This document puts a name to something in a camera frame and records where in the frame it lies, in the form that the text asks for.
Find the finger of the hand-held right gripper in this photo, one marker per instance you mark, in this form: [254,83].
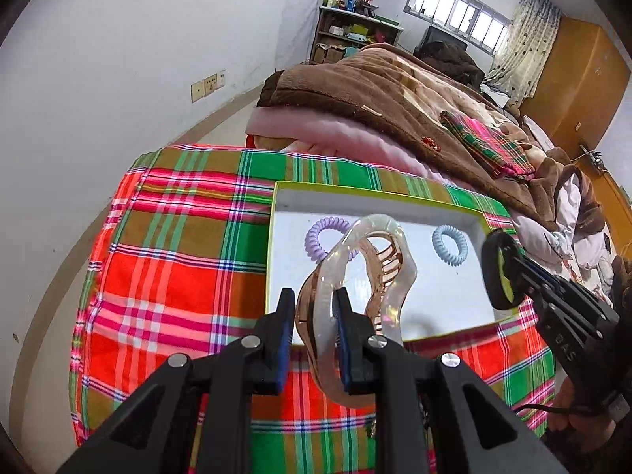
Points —
[535,267]
[532,290]

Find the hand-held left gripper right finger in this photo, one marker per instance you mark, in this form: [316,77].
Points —
[343,350]

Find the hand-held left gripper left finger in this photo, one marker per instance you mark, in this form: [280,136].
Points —
[283,350]

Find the translucent pearly hair claw clip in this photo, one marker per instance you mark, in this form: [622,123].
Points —
[390,301]

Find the white box with green rim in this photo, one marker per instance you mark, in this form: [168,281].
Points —
[444,301]

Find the person's right hand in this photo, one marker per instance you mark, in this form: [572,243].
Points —
[577,424]

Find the white quilted garment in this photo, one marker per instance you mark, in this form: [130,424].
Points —
[558,237]

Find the small plaid folded cloth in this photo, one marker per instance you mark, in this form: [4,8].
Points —
[489,145]

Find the red green plaid bed cloth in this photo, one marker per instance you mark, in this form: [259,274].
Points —
[173,266]

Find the small red hair ornament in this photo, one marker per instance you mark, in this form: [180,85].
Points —
[430,143]

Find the wooden wardrobe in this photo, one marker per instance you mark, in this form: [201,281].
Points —
[577,79]

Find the dark brown jacket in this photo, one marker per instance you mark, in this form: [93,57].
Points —
[454,64]

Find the brown fleece blanket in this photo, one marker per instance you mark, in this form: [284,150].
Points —
[395,98]

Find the pink folded blanket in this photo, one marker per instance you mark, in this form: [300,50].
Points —
[321,131]

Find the spotted cream curtain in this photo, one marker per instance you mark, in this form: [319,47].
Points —
[526,44]

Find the dark television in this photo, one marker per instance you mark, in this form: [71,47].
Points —
[437,37]

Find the barred window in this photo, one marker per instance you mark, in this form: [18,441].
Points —
[459,12]

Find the wooden shelf with clutter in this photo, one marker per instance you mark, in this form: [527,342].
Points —
[345,34]

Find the beige wall socket panels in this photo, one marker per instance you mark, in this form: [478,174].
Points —
[198,91]

